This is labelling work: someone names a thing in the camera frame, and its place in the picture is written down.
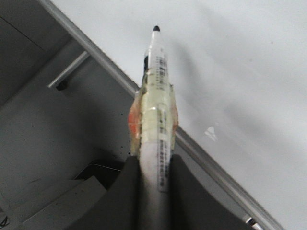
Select dark whiteboard bottom frame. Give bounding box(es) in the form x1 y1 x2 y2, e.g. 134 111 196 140
39 0 284 230

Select white taped whiteboard marker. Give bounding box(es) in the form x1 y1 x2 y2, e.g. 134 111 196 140
128 25 178 230

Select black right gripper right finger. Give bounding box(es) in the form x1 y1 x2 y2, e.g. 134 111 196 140
170 154 253 230

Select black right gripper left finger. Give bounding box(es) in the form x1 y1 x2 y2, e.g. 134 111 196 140
66 156 140 230

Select white whiteboard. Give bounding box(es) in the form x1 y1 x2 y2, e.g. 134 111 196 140
52 0 307 230

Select silver metal rod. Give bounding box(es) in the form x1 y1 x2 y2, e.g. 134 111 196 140
47 51 90 91

